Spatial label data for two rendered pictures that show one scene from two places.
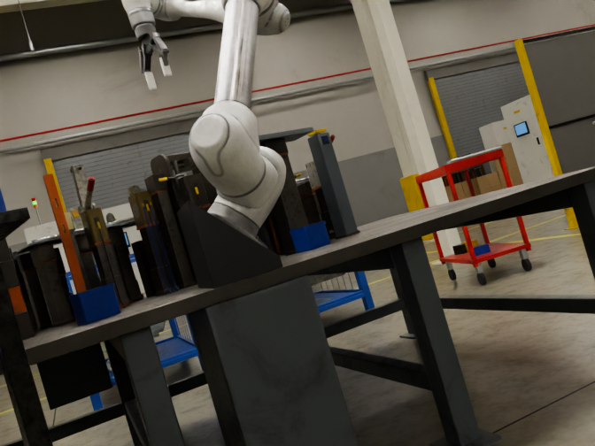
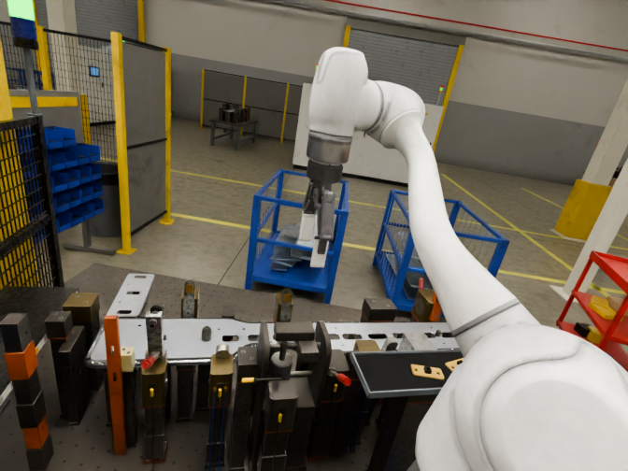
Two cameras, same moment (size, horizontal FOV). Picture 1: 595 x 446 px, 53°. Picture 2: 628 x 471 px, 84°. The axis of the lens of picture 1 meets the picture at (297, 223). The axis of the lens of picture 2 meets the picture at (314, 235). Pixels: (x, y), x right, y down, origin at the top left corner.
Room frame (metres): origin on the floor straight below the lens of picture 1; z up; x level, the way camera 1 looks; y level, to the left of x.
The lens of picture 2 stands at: (1.53, 0.06, 1.79)
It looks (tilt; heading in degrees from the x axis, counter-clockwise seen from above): 22 degrees down; 22
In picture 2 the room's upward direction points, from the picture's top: 10 degrees clockwise
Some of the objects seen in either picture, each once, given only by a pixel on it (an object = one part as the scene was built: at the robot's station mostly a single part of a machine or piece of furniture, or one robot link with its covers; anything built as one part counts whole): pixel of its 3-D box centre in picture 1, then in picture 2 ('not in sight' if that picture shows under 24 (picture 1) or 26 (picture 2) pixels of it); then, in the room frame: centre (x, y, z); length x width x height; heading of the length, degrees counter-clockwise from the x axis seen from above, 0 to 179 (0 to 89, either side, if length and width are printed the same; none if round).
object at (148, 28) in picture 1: (148, 39); (322, 182); (2.21, 0.34, 1.62); 0.08 x 0.07 x 0.09; 38
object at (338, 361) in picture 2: not in sight; (325, 410); (2.32, 0.25, 0.89); 0.12 x 0.07 x 0.38; 38
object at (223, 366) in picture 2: (154, 243); (218, 417); (2.13, 0.51, 0.88); 0.11 x 0.07 x 0.37; 38
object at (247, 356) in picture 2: (170, 231); (241, 411); (2.16, 0.45, 0.91); 0.07 x 0.05 x 0.42; 38
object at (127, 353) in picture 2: (77, 265); (129, 400); (2.04, 0.76, 0.88); 0.04 x 0.04 x 0.37; 38
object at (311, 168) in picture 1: (329, 198); not in sight; (2.69, -0.17, 0.88); 0.12 x 0.07 x 0.36; 38
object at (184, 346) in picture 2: (194, 207); (311, 336); (2.49, 0.39, 1.00); 1.38 x 0.22 x 0.02; 128
